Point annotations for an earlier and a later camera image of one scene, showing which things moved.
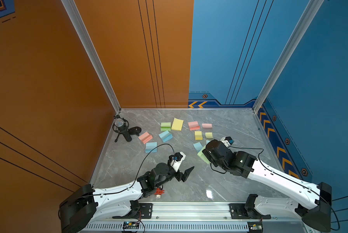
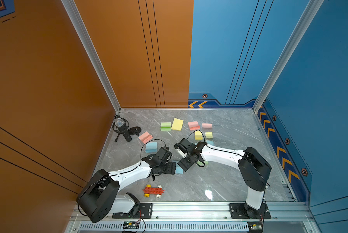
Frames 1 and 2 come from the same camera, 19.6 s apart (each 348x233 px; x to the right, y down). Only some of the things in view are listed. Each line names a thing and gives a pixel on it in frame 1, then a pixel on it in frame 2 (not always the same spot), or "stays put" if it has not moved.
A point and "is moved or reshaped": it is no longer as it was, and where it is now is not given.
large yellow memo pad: [177, 124] stays put
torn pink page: [207, 125] stays put
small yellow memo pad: [198, 135] stays put
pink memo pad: [194, 125] stays put
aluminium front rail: [279, 217] stays put
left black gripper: [184, 175] to [171, 168]
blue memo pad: [166, 136] is moved or reshaped
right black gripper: [205, 152] to [182, 163]
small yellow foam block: [209, 135] stays put
